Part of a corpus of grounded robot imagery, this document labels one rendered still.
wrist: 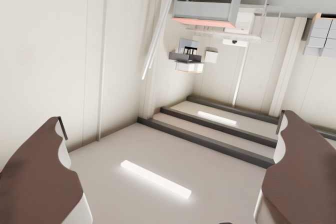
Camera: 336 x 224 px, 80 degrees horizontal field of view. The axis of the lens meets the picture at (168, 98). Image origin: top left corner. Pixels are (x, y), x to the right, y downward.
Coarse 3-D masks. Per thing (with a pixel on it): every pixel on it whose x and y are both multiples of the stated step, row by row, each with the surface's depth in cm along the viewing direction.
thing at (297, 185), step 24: (288, 120) 10; (288, 144) 9; (312, 144) 9; (288, 168) 8; (312, 168) 8; (264, 192) 7; (288, 192) 7; (312, 192) 7; (264, 216) 7; (288, 216) 6; (312, 216) 6
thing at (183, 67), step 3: (180, 63) 591; (183, 63) 587; (180, 66) 593; (183, 66) 588; (186, 66) 584; (189, 66) 583; (192, 66) 605; (180, 69) 594; (183, 69) 590; (186, 69) 586; (189, 69) 589; (192, 69) 611
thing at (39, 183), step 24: (48, 120) 11; (24, 144) 9; (48, 144) 9; (24, 168) 8; (48, 168) 8; (0, 192) 7; (24, 192) 7; (48, 192) 7; (72, 192) 7; (0, 216) 6; (24, 216) 6; (48, 216) 6; (72, 216) 7
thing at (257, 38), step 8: (192, 0) 560; (240, 8) 522; (248, 8) 509; (256, 8) 497; (264, 8) 483; (264, 16) 540; (200, 32) 626; (208, 32) 584; (216, 32) 547; (224, 32) 532; (232, 32) 523; (240, 40) 583; (248, 40) 573; (256, 40) 564
